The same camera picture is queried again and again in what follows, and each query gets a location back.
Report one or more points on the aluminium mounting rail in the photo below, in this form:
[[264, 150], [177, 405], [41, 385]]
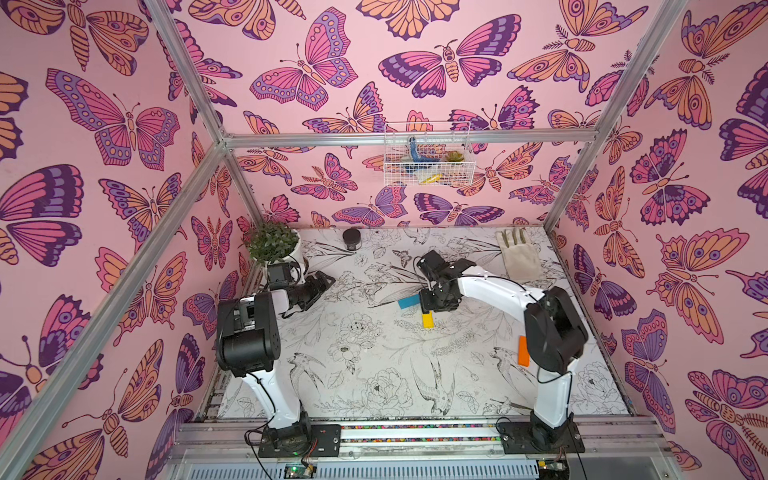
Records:
[[587, 436]]

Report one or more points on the blue building block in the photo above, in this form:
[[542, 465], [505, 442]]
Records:
[[409, 302]]

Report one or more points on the orange building block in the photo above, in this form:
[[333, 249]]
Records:
[[523, 358]]

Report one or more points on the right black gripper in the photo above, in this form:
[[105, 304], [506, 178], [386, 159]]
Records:
[[437, 298]]

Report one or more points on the small black round object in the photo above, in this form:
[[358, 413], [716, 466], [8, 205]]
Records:
[[352, 239]]

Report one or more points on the potted green plant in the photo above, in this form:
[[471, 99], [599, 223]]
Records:
[[274, 244]]

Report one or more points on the yellow toy in basket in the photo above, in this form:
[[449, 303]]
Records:
[[430, 179]]

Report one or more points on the green toy in basket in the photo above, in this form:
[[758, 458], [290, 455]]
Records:
[[454, 157]]

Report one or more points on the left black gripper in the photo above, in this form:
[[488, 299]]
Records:
[[315, 291]]

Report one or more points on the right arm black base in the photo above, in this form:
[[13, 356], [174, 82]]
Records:
[[533, 438]]

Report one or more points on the beige work glove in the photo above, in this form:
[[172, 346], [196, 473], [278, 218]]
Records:
[[520, 256]]

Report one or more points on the white wire basket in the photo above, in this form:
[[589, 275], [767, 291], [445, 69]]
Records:
[[431, 143]]

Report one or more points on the yellow building block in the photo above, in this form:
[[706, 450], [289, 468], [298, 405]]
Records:
[[428, 320]]

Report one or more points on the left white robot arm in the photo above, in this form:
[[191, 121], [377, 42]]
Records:
[[248, 342]]

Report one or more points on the blue toy in basket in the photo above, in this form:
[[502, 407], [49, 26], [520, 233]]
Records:
[[418, 161]]

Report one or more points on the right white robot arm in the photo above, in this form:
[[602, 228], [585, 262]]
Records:
[[554, 330]]

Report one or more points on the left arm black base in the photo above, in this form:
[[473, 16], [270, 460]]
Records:
[[300, 441]]

